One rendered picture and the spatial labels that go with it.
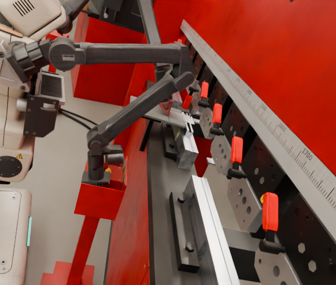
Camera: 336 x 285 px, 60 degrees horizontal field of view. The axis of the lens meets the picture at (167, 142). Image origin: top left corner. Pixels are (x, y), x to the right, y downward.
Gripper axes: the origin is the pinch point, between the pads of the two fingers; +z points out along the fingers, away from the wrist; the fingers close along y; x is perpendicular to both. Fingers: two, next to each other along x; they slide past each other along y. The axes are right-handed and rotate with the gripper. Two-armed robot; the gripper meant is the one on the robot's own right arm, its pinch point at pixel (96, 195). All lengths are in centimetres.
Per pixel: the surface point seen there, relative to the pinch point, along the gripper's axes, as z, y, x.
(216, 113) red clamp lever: -44, 36, -17
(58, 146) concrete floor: 63, -48, 140
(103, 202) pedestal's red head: -0.9, 2.9, -5.0
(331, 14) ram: -73, 46, -38
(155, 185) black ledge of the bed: -9.8, 21.6, -6.1
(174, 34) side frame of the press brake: -42, 42, 119
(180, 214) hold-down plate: -11.1, 28.6, -22.4
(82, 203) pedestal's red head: -0.3, -4.7, -4.9
